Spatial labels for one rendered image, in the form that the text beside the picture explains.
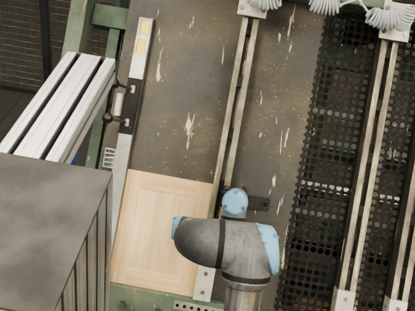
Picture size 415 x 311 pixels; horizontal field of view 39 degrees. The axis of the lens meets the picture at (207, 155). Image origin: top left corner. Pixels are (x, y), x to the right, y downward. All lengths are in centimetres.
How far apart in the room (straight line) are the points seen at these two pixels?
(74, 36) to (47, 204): 145
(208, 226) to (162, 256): 79
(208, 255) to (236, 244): 7
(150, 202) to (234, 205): 47
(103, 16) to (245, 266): 123
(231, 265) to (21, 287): 76
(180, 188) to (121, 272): 37
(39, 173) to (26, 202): 6
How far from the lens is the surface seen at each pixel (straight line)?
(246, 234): 135
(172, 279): 213
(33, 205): 76
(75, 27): 218
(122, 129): 209
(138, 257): 214
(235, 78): 205
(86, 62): 107
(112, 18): 224
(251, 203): 193
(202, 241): 134
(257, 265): 136
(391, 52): 214
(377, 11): 201
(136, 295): 213
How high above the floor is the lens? 254
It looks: 37 degrees down
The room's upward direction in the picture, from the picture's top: 8 degrees clockwise
